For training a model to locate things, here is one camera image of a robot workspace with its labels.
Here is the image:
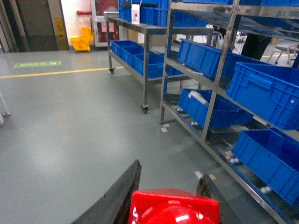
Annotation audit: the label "blue crate with bags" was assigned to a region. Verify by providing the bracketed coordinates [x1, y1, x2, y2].
[177, 88, 254, 129]

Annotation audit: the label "blue crate middle rack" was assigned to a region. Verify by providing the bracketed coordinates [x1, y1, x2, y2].
[177, 39, 267, 84]

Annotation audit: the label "person in black trousers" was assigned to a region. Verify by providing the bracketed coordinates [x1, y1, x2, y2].
[241, 33, 272, 60]

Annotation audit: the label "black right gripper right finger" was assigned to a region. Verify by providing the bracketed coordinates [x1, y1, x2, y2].
[196, 174, 241, 224]

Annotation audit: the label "white box on cart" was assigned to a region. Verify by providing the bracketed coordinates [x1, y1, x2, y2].
[131, 4, 140, 24]

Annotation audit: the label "steel flow rack shelf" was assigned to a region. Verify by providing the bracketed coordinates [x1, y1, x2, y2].
[159, 0, 299, 224]

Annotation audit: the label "yellow wet floor sign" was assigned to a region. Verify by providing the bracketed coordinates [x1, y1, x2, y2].
[54, 16, 69, 50]

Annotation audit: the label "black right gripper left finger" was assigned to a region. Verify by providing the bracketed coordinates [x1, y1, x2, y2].
[73, 160, 142, 224]

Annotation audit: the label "blue bins on cart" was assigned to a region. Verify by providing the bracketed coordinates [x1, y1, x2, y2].
[110, 39, 183, 79]

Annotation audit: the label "yellow mop bucket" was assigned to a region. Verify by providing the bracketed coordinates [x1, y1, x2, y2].
[71, 27, 93, 51]

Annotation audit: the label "steel wheeled cart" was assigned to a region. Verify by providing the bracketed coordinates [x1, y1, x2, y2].
[104, 11, 216, 114]

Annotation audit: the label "blue crate on rack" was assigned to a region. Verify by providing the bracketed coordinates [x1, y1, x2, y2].
[226, 63, 299, 130]

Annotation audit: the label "red one-stud block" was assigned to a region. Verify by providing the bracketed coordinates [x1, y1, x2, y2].
[128, 189, 221, 224]

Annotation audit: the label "blue crate lower rack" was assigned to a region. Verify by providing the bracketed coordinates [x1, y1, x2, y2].
[232, 128, 299, 205]

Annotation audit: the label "blue crate rack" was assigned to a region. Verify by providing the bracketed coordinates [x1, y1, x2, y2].
[177, 39, 267, 84]
[232, 128, 299, 205]

